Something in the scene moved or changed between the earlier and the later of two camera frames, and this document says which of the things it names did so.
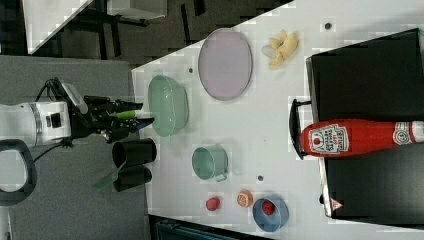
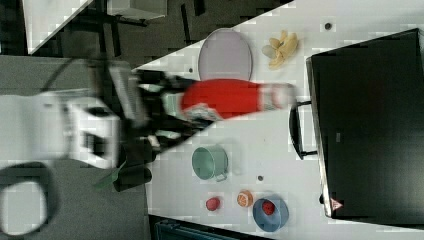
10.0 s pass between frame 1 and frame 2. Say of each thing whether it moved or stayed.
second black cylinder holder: stayed
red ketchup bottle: moved
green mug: stayed
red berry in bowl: stayed
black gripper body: moved
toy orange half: stayed
